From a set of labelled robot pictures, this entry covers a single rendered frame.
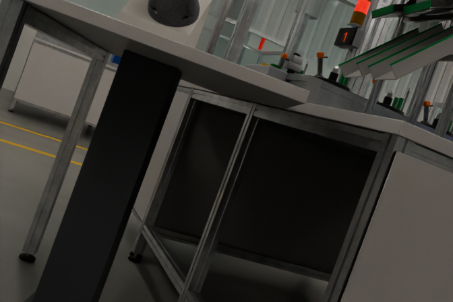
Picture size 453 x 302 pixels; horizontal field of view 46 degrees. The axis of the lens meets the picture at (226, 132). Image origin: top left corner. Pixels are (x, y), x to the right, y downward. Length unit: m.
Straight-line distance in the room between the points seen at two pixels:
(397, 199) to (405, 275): 0.17
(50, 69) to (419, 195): 5.70
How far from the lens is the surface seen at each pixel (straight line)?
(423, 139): 1.15
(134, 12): 1.60
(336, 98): 1.70
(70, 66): 6.55
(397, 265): 1.19
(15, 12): 1.25
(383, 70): 1.56
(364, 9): 2.15
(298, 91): 1.14
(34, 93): 6.56
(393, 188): 1.13
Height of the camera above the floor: 0.73
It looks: 1 degrees down
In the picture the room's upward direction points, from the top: 20 degrees clockwise
